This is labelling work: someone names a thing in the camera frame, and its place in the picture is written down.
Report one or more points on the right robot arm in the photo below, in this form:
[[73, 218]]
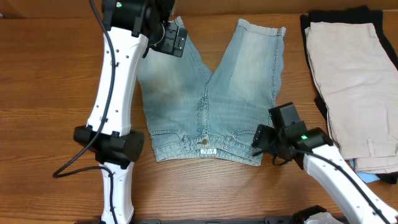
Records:
[[318, 155]]

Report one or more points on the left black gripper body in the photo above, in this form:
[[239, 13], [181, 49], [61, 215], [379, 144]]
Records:
[[173, 40]]

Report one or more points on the light blue denim shorts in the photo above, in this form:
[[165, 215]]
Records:
[[194, 112]]

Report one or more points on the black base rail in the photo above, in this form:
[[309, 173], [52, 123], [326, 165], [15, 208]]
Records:
[[266, 220]]

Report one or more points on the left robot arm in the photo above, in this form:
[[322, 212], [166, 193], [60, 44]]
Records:
[[130, 28]]

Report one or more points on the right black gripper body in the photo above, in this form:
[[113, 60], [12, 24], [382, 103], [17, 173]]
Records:
[[264, 138]]

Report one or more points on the light blue cloth scrap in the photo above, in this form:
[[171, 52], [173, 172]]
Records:
[[367, 177]]

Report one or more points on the pale pink folded shorts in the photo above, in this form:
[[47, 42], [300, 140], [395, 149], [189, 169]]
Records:
[[358, 83]]

